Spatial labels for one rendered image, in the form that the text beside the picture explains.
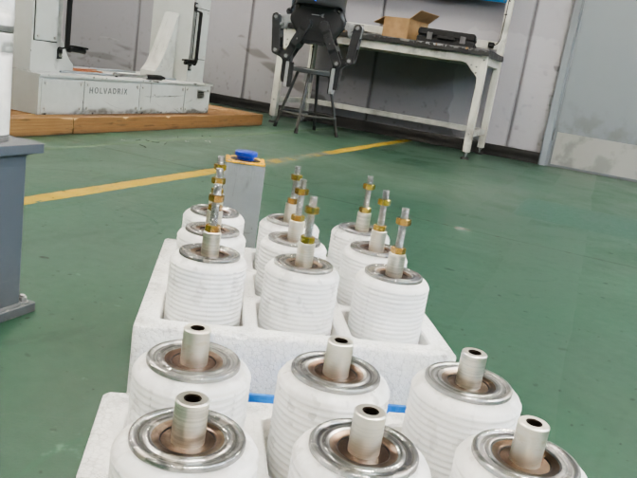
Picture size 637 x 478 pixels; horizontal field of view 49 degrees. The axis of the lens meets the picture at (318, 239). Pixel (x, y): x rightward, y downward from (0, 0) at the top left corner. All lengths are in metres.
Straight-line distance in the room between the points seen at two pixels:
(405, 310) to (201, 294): 0.25
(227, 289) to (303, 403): 0.32
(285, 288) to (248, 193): 0.42
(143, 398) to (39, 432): 0.43
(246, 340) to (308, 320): 0.08
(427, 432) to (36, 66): 3.12
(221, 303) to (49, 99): 2.75
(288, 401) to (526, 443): 0.18
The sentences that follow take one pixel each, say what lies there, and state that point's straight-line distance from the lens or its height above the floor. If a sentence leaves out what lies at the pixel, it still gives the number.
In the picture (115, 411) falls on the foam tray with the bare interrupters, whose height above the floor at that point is 0.18.
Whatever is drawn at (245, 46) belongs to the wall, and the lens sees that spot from 6.56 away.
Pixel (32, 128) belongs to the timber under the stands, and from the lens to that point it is 3.37.
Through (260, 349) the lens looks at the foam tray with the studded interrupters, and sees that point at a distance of 0.84.
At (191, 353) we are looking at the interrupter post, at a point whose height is 0.26.
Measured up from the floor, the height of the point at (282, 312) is 0.20.
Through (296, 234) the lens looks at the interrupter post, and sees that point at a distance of 0.99.
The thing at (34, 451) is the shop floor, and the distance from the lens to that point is 0.94.
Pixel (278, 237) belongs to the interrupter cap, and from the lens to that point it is 0.99.
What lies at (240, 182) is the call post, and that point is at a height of 0.28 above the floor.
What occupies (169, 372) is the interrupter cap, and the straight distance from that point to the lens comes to 0.56.
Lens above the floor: 0.50
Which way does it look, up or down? 14 degrees down
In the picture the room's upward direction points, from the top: 9 degrees clockwise
